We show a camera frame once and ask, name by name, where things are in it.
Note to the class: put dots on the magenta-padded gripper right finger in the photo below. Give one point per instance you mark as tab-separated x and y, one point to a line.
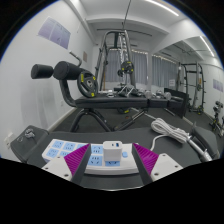
146	158

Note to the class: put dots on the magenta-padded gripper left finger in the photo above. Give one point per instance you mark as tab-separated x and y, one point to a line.
77	158

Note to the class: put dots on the white charger block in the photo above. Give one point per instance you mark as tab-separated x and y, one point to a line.
112	153

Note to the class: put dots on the white power strip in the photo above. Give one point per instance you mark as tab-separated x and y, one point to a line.
60	148

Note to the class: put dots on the black flat padded bench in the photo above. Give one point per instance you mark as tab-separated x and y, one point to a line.
173	150

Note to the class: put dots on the thin steel bar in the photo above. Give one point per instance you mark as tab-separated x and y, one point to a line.
148	114

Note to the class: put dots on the metal key bunch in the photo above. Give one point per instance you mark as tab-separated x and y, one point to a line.
29	134

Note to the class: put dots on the chrome dumbbell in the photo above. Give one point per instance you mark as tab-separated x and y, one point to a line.
167	96
148	94

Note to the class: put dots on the black seat pad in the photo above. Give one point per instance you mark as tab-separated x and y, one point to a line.
208	138

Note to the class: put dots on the black bench with leg rollers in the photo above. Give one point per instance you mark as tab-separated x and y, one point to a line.
110	101

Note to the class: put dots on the black yellow-marked weight plate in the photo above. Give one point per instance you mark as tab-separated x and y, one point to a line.
87	85
126	67

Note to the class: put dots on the black exercise machine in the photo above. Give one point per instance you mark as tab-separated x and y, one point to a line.
218	116

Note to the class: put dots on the grey window curtain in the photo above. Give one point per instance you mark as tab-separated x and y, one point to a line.
165	71
140	68

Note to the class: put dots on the black power rack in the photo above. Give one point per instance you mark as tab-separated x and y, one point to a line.
199	86

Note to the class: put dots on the short ceiling light strip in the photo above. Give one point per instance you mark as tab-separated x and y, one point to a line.
207	46

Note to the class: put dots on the long ceiling light strip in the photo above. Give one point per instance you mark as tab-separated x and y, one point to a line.
163	7

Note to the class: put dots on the white wall outlet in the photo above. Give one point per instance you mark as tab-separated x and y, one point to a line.
9	138

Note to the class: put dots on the small purple wall poster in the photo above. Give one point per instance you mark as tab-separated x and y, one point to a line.
217	85

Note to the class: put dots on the brown wall plaque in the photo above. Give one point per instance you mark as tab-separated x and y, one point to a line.
85	56

